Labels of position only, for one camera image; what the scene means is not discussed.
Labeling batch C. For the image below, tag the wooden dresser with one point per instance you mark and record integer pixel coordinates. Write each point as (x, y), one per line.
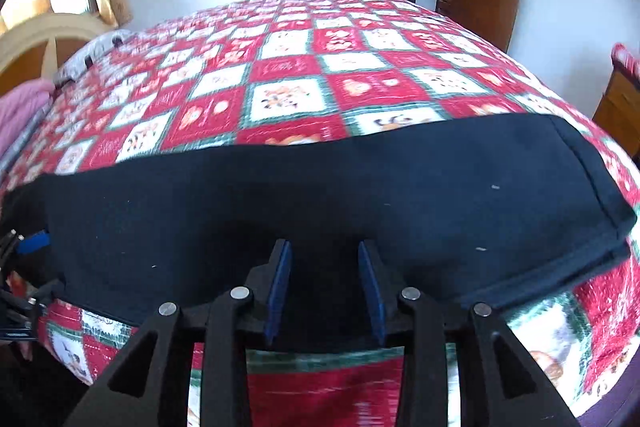
(620, 107)

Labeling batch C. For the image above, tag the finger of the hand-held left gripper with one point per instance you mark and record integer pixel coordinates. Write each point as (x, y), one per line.
(34, 243)
(42, 294)

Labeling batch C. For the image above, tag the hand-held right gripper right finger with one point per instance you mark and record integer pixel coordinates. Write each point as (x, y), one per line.
(372, 292)

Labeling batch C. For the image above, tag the pink folded blanket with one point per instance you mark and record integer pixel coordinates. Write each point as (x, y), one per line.
(22, 112)

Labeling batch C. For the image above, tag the red plaid cloth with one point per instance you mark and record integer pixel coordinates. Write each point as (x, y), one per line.
(627, 59)

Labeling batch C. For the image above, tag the black pants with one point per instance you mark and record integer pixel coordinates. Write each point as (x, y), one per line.
(300, 207)

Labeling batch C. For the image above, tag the red patchwork printed bedsheet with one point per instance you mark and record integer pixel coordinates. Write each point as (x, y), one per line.
(290, 97)

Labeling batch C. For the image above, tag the cream wooden bed headboard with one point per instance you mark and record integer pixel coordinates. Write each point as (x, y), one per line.
(50, 32)

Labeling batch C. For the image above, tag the white patterned pillow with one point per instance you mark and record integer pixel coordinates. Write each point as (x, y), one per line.
(95, 54)

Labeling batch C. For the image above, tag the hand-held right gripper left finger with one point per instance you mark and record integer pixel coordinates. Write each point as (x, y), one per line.
(277, 292)

